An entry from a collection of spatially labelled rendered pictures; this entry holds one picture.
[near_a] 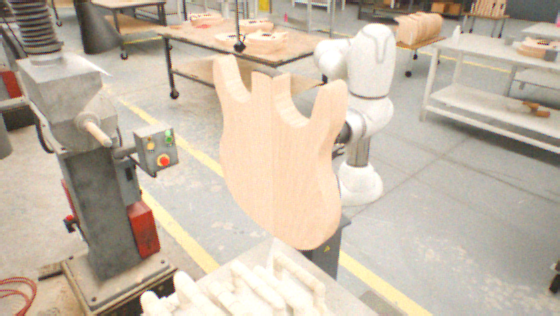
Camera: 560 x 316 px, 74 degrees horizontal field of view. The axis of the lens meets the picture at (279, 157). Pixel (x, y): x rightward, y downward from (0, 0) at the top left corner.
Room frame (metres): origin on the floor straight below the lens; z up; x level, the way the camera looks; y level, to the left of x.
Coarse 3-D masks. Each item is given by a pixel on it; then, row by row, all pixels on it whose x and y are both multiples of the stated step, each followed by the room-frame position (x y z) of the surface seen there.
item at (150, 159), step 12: (144, 132) 1.50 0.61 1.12; (156, 132) 1.50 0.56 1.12; (144, 144) 1.45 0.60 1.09; (156, 144) 1.49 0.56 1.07; (168, 144) 1.52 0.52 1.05; (144, 156) 1.45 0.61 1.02; (156, 156) 1.48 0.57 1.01; (168, 156) 1.52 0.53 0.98; (144, 168) 1.47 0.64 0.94; (156, 168) 1.47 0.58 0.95
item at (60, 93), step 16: (64, 64) 1.19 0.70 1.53; (80, 64) 1.19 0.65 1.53; (32, 80) 1.07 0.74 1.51; (48, 80) 1.04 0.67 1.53; (64, 80) 1.06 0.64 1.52; (80, 80) 1.09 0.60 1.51; (96, 80) 1.12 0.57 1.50; (32, 96) 1.17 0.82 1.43; (48, 96) 1.02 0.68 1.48; (64, 96) 1.05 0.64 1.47; (80, 96) 1.08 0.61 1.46; (48, 112) 1.01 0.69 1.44; (64, 112) 1.04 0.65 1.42; (80, 112) 1.07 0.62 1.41
